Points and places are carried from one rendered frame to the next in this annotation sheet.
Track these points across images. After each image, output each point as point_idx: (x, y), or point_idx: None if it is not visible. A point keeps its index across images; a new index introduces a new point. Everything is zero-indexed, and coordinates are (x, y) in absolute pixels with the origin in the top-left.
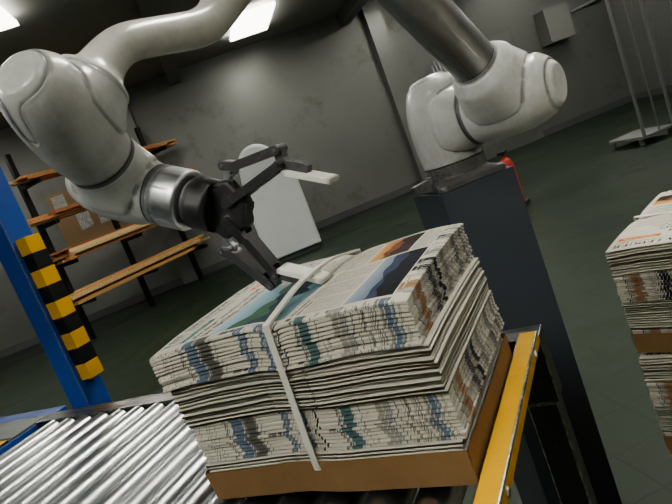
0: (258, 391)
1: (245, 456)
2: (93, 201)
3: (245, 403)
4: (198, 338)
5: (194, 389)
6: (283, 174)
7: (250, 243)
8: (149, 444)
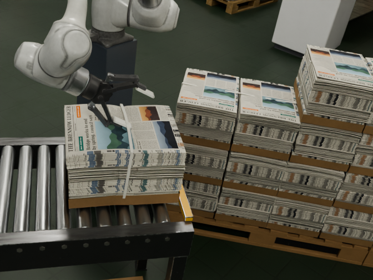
0: (114, 172)
1: (92, 193)
2: (44, 78)
3: (105, 175)
4: (93, 150)
5: (82, 169)
6: (137, 89)
7: (106, 108)
8: None
